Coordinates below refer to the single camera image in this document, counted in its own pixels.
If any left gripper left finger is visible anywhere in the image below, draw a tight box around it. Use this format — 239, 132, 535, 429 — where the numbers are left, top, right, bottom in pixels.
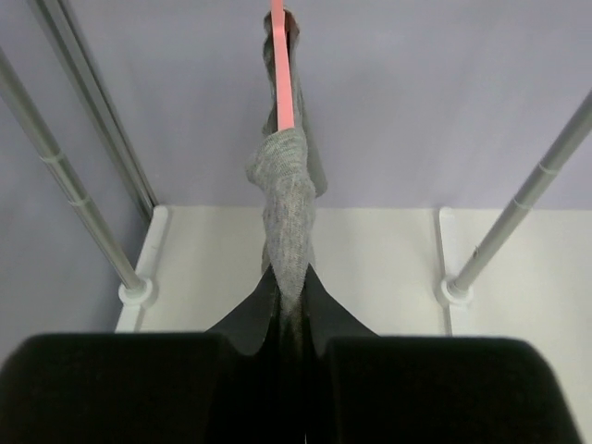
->
1, 272, 278, 443

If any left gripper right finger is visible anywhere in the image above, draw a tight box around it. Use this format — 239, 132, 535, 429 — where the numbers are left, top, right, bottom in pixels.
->
302, 270, 581, 443

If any grey t shirt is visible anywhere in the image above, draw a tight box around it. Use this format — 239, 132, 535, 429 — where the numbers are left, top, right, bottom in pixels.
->
246, 10, 327, 332

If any pink plastic hanger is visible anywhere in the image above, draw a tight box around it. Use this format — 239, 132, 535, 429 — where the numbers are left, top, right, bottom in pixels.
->
270, 0, 294, 131

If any white clothes rack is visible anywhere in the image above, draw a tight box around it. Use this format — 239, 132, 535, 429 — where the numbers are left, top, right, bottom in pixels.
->
0, 45, 592, 335

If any left aluminium frame post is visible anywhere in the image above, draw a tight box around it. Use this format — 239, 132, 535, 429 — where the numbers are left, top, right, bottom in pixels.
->
29, 0, 158, 221

